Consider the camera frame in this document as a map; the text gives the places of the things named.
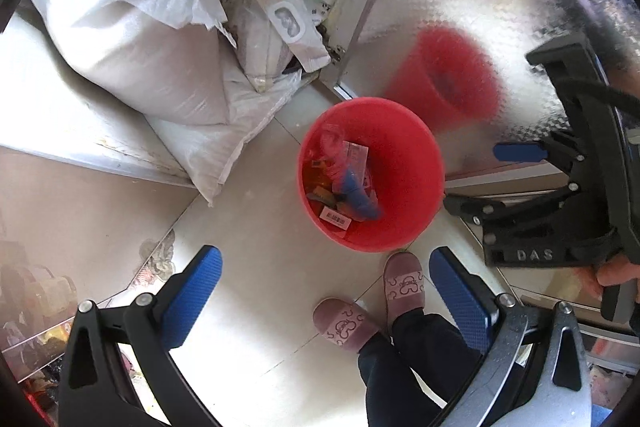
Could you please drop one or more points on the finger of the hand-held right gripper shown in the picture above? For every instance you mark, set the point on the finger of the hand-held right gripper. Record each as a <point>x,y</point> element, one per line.
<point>500,207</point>
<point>517,152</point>

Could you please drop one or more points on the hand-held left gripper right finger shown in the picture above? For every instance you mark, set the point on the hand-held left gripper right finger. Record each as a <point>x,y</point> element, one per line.
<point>460,302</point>

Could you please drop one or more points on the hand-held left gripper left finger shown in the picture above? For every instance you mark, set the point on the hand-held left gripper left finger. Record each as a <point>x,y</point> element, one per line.
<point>192,297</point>

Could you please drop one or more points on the red plastic bin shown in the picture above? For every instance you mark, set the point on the red plastic bin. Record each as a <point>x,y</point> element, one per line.
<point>400,167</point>

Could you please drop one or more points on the blue plastic bag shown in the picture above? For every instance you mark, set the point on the blue plastic bag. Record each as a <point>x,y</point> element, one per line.
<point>357,194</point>

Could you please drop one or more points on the yellow sachet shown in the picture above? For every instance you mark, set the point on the yellow sachet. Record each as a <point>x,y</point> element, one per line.
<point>322,197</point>

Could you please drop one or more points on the orange plastic packaging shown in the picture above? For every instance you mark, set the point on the orange plastic packaging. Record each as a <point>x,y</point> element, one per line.
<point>325,172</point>

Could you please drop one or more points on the person's right hand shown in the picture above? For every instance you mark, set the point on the person's right hand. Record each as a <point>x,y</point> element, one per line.
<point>622,271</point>

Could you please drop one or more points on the pink slipper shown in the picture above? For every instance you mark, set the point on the pink slipper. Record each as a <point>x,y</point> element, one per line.
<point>405,284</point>
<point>345,327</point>

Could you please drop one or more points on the person's dark trouser legs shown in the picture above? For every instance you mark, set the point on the person's dark trouser legs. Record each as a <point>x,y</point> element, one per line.
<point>415,372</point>

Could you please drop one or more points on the white paper card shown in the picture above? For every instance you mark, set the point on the white paper card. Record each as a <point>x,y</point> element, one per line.
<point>356,154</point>

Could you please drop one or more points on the pile of mixed clutter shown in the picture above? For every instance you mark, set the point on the pile of mixed clutter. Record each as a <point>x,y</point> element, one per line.
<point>35,332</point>

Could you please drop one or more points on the flat white woven sack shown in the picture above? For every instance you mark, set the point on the flat white woven sack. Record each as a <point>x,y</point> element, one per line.
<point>225,132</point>

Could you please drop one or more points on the large white woven sack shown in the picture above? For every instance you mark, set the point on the large white woven sack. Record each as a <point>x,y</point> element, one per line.
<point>135,32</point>

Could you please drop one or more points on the crumpled printed plastic bag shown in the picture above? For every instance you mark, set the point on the crumpled printed plastic bag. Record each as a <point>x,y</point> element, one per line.
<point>280,7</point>

